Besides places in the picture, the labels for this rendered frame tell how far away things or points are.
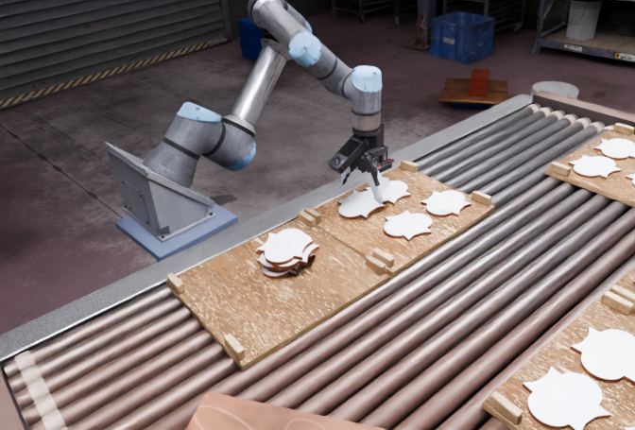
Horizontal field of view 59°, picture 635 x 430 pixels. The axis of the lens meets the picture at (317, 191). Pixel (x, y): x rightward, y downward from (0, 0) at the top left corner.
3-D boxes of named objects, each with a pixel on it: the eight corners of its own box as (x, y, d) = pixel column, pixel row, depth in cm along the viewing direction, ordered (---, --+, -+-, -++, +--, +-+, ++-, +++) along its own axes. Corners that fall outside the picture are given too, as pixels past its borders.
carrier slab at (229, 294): (166, 285, 135) (164, 281, 134) (301, 220, 156) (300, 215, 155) (243, 371, 110) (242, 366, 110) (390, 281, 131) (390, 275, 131)
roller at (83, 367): (18, 401, 113) (11, 387, 110) (553, 118, 214) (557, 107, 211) (26, 419, 110) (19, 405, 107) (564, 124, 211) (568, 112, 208)
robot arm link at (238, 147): (190, 150, 170) (267, -3, 176) (226, 170, 181) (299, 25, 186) (210, 158, 162) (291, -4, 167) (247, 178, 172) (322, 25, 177)
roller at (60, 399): (25, 417, 109) (18, 404, 106) (565, 121, 210) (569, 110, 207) (33, 436, 106) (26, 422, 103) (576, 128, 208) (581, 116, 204)
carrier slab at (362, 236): (300, 219, 156) (300, 215, 155) (401, 168, 178) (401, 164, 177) (392, 277, 132) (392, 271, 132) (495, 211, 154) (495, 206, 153)
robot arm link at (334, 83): (321, 49, 147) (346, 58, 139) (347, 71, 155) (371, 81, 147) (305, 75, 148) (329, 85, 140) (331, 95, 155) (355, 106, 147)
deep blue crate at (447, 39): (428, 54, 573) (429, 17, 554) (455, 46, 593) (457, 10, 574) (467, 65, 538) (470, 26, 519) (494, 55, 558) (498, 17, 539)
